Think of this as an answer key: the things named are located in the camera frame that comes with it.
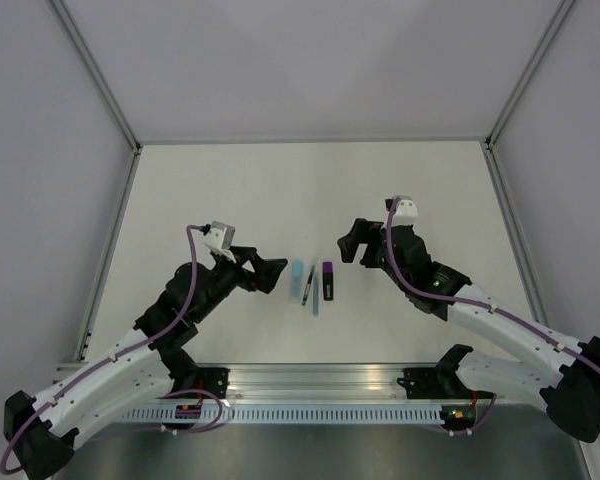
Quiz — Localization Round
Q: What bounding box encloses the right aluminium frame post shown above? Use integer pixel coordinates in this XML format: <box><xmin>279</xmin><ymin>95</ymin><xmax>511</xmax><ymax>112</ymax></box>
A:
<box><xmin>484</xmin><ymin>0</ymin><xmax>579</xmax><ymax>152</ymax></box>

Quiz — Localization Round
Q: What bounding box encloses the aluminium frame post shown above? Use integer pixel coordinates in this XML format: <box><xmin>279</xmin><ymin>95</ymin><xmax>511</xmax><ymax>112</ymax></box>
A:
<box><xmin>484</xmin><ymin>0</ymin><xmax>579</xmax><ymax>152</ymax></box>
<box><xmin>46</xmin><ymin>0</ymin><xmax>142</xmax><ymax>154</ymax></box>

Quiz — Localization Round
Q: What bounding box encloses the left aluminium frame post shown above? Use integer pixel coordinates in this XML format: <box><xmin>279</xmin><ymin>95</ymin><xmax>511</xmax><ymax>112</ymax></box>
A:
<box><xmin>46</xmin><ymin>0</ymin><xmax>142</xmax><ymax>154</ymax></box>

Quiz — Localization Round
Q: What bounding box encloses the light blue highlighter body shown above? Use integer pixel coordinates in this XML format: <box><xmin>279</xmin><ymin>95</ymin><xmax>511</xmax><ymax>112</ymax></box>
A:
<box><xmin>290</xmin><ymin>274</ymin><xmax>303</xmax><ymax>305</ymax></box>

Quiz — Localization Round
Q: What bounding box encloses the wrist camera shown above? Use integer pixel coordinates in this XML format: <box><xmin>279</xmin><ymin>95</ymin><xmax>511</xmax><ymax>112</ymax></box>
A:
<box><xmin>203</xmin><ymin>221</ymin><xmax>236</xmax><ymax>262</ymax></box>
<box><xmin>385</xmin><ymin>195</ymin><xmax>419</xmax><ymax>226</ymax></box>

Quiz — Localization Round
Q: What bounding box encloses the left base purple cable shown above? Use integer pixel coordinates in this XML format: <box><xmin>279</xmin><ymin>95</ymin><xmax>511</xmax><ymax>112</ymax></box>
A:
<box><xmin>149</xmin><ymin>389</ymin><xmax>226</xmax><ymax>435</ymax></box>

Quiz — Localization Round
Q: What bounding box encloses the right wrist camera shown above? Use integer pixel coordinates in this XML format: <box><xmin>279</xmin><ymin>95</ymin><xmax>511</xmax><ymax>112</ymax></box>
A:
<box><xmin>385</xmin><ymin>195</ymin><xmax>419</xmax><ymax>226</ymax></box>

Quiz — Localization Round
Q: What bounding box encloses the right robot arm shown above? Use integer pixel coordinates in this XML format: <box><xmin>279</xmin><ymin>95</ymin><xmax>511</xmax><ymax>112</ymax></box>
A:
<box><xmin>337</xmin><ymin>218</ymin><xmax>600</xmax><ymax>443</ymax></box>

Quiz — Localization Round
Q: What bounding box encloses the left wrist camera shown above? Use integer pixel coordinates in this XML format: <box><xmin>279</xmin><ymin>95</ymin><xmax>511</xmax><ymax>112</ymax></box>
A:
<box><xmin>203</xmin><ymin>221</ymin><xmax>236</xmax><ymax>262</ymax></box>

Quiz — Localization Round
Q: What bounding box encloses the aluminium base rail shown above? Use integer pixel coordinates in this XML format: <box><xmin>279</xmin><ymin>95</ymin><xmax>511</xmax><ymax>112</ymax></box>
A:
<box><xmin>218</xmin><ymin>362</ymin><xmax>434</xmax><ymax>403</ymax></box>

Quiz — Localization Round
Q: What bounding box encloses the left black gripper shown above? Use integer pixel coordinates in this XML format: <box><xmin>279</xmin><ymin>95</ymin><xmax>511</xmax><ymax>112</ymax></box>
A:
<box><xmin>193</xmin><ymin>246</ymin><xmax>287</xmax><ymax>322</ymax></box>

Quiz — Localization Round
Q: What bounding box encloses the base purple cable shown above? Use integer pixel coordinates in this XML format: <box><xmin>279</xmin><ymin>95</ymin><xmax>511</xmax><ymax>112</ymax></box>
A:
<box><xmin>442</xmin><ymin>389</ymin><xmax>497</xmax><ymax>439</ymax></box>
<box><xmin>149</xmin><ymin>389</ymin><xmax>226</xmax><ymax>435</ymax></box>

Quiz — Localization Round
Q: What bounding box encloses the purple black highlighter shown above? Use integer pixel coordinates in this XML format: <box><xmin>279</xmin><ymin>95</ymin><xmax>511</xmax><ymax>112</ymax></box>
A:
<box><xmin>322</xmin><ymin>271</ymin><xmax>334</xmax><ymax>302</ymax></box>

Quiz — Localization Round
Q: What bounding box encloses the light blue highlighter cap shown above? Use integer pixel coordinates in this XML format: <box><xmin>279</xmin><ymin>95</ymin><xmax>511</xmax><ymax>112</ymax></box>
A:
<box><xmin>291</xmin><ymin>260</ymin><xmax>304</xmax><ymax>278</ymax></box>

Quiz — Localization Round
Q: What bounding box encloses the slotted cable duct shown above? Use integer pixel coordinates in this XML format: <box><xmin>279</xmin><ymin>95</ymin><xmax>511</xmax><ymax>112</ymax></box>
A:
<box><xmin>120</xmin><ymin>401</ymin><xmax>444</xmax><ymax>426</ymax></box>

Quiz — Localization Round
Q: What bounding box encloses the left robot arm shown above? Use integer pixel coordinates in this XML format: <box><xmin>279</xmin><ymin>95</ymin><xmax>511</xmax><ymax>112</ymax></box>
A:
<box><xmin>3</xmin><ymin>247</ymin><xmax>288</xmax><ymax>479</ymax></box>

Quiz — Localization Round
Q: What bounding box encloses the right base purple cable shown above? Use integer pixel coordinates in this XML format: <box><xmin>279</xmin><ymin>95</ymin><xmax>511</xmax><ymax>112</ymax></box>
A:
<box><xmin>442</xmin><ymin>389</ymin><xmax>497</xmax><ymax>439</ymax></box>

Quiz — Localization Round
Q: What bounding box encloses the green pen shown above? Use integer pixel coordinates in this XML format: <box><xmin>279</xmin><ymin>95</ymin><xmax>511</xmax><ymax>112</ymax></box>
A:
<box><xmin>301</xmin><ymin>265</ymin><xmax>315</xmax><ymax>306</ymax></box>

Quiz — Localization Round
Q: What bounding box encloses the blue pen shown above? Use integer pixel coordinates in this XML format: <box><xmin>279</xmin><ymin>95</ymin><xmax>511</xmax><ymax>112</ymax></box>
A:
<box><xmin>312</xmin><ymin>278</ymin><xmax>321</xmax><ymax>317</ymax></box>

